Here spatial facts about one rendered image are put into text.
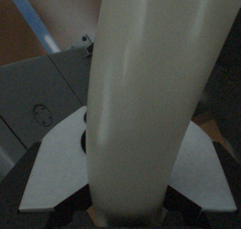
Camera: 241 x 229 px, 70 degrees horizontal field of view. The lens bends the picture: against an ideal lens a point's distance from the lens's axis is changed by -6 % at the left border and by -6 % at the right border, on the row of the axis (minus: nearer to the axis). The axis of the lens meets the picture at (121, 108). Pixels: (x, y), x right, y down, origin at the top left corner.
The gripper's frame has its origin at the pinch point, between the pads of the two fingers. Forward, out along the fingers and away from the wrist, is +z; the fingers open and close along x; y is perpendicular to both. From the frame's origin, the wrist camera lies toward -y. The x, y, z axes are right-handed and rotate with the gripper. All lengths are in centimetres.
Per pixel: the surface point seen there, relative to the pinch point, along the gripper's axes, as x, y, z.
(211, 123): 50, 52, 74
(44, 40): -53, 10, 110
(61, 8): -38, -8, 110
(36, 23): -57, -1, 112
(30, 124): -27.3, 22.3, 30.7
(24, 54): -71, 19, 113
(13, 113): -30.5, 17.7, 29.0
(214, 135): 53, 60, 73
